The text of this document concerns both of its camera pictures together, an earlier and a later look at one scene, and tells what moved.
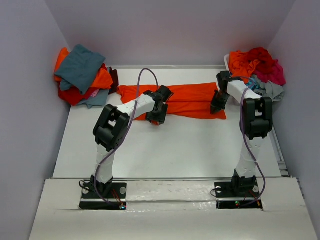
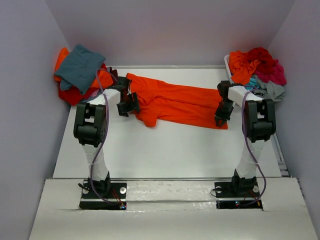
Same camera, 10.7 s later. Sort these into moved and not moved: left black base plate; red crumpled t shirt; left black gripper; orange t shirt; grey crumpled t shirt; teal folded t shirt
Moved: left black gripper; orange t shirt
Not moved: grey crumpled t shirt; left black base plate; red crumpled t shirt; teal folded t shirt
